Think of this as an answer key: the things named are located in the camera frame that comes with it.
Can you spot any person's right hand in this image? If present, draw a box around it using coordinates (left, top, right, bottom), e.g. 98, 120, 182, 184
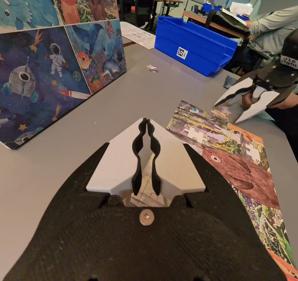
242, 91, 259, 110

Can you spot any forest animal jigsaw puzzle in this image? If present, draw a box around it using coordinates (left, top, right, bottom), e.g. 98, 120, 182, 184
127, 100, 298, 281

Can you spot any printed instruction sheet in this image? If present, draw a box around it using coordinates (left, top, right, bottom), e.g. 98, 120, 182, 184
120, 21, 156, 49

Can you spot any black office chair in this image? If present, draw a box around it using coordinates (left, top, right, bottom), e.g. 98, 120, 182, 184
135, 0, 160, 29

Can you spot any black bag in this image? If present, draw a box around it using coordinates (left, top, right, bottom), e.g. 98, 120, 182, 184
205, 9, 251, 38

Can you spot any pale green paper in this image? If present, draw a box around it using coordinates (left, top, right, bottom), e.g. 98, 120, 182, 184
255, 111, 275, 121

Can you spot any black phone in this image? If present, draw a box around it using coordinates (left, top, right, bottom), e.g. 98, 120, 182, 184
223, 75, 238, 89

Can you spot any person in black jacket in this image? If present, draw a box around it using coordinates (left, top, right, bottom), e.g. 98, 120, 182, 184
268, 107, 298, 163

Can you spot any yellow streaked puzzle piece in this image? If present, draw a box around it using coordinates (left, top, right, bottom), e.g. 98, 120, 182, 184
211, 110, 227, 121

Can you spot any illustrated puzzle box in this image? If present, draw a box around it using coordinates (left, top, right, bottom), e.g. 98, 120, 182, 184
0, 0, 128, 150

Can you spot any blue plastic bin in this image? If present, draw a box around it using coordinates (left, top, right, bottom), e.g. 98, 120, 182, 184
154, 15, 238, 77

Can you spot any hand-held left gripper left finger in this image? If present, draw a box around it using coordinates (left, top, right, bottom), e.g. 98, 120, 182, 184
86, 117, 147, 196

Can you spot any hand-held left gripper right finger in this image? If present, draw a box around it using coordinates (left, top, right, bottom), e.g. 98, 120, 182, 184
147, 118, 206, 198

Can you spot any wooden background desk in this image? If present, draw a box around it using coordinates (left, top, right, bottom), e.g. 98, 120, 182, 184
183, 10, 251, 40

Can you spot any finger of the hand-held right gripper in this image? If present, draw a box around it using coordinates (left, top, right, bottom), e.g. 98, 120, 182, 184
214, 77, 256, 107
234, 87, 280, 124

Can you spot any person's right forearm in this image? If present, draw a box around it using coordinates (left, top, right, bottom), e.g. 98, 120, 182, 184
266, 92, 298, 110

